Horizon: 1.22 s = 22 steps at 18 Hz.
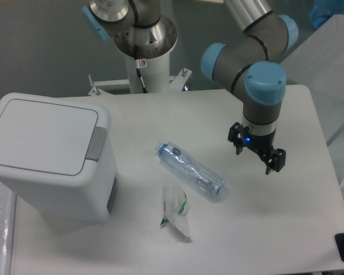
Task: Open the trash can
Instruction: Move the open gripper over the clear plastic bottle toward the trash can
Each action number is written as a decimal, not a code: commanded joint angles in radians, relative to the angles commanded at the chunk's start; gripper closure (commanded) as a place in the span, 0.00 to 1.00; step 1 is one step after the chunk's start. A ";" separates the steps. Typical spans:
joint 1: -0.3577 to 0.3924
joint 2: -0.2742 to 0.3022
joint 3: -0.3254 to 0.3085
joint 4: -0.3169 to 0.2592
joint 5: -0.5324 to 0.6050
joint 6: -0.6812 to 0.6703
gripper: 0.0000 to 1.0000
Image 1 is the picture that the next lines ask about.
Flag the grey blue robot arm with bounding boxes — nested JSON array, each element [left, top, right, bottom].
[[81, 1, 298, 172]]

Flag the crumpled white green wrapper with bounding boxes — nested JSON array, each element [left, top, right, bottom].
[[160, 186, 191, 238]]

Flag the translucent plastic sheet left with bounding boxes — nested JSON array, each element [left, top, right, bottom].
[[0, 182, 16, 274]]

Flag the white trash can lid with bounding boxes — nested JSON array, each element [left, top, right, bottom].
[[0, 97, 110, 176]]

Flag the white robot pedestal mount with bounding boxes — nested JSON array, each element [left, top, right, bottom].
[[87, 17, 190, 97]]

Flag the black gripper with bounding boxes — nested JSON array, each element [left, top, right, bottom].
[[228, 122, 286, 175]]

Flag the crushed clear plastic bottle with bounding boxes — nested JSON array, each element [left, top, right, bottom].
[[155, 142, 225, 200]]

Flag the white plastic trash can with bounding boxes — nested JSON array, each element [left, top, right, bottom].
[[0, 93, 117, 222]]

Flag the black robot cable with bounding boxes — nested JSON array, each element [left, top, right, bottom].
[[133, 45, 148, 94]]

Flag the blue water jug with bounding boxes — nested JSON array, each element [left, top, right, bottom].
[[309, 0, 344, 29]]

